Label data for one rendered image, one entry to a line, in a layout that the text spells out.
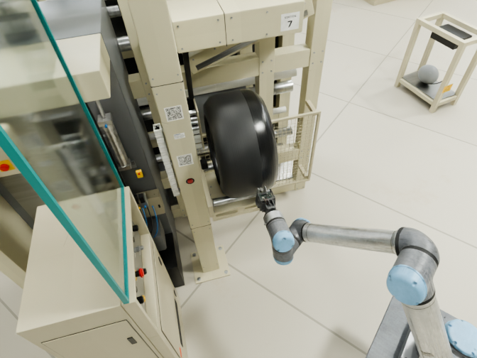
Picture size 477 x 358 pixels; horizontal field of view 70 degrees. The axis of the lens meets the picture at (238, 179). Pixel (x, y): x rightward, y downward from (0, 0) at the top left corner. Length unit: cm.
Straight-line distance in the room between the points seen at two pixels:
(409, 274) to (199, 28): 127
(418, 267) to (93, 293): 109
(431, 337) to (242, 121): 110
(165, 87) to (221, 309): 167
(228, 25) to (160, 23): 43
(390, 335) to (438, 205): 164
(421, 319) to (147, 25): 135
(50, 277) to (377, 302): 209
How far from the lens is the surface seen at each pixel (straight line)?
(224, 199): 191
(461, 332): 177
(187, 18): 164
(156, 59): 140
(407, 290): 122
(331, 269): 276
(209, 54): 187
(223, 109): 163
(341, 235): 146
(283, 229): 146
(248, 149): 157
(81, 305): 138
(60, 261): 151
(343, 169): 339
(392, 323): 204
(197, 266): 275
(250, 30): 172
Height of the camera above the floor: 242
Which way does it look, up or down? 49 degrees down
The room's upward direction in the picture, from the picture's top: 4 degrees counter-clockwise
